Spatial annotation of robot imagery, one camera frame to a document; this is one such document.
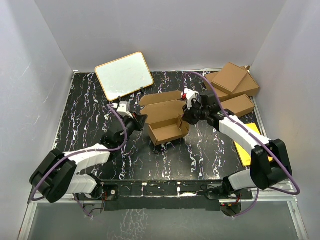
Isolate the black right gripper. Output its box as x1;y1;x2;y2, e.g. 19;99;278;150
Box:
181;99;209;126

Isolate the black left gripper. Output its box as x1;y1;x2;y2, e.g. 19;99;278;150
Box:
118;111;148;147

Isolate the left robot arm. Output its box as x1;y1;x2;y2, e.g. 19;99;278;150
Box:
29;112;148;203

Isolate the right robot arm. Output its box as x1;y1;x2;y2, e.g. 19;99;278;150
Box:
181;89;292;199

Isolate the yellow booklet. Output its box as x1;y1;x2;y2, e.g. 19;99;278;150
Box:
233;123;273;167

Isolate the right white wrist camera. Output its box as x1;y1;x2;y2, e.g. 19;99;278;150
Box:
181;88;198;110

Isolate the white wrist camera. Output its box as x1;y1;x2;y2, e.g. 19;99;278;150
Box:
181;88;198;110
116;101;133;118

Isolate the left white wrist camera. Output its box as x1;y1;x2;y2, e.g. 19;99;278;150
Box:
116;101;133;118

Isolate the whiteboard with orange frame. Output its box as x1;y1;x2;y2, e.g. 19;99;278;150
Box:
94;52;154;101

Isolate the black base frame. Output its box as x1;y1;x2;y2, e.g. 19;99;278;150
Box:
97;180;253;211

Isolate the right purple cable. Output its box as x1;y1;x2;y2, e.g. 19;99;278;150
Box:
182;71;301;218

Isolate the purple cable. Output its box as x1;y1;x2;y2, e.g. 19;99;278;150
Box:
182;71;301;218
29;103;128;218

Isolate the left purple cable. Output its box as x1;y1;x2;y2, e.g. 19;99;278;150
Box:
29;103;128;218

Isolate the aluminium rail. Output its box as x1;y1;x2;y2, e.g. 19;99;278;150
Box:
27;181;298;203

